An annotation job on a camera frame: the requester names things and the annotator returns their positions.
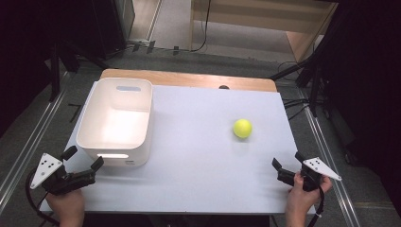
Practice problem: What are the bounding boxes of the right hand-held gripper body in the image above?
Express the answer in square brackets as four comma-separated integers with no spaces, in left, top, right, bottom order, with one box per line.
[277,156,342,193]

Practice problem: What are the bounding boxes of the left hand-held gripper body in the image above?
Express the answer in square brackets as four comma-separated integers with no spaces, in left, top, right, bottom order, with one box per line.
[29,152,96,196]

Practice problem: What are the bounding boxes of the white plastic storage bin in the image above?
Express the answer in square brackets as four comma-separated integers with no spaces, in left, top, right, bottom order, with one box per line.
[76,77,154,167]

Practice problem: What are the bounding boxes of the yellow tennis ball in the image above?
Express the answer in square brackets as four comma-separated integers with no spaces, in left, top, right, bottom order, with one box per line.
[233,118,253,139]

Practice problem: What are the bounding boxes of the person's right hand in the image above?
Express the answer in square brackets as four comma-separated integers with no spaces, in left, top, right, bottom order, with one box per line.
[285,172,333,227]

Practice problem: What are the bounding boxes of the person's left hand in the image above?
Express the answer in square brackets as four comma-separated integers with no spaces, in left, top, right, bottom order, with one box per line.
[45,188,86,227]

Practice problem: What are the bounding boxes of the white table mat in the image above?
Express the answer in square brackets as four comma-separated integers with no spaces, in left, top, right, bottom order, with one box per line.
[39,82,316,216]

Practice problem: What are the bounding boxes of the black metal stand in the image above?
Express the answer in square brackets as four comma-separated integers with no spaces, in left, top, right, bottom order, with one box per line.
[44,37,112,102]

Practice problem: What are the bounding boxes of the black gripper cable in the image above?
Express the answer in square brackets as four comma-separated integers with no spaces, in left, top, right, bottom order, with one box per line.
[25,167,61,227]
[306,176,326,227]

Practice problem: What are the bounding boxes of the black stand with cables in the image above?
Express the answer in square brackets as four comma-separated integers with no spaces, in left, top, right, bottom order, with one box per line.
[269,46,335,118]

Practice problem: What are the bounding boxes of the wooden partition frame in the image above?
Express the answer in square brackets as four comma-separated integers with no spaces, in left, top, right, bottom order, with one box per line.
[188,0,339,63]

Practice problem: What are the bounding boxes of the black floor cable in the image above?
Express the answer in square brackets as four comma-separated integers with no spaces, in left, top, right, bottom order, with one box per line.
[126,0,212,54]

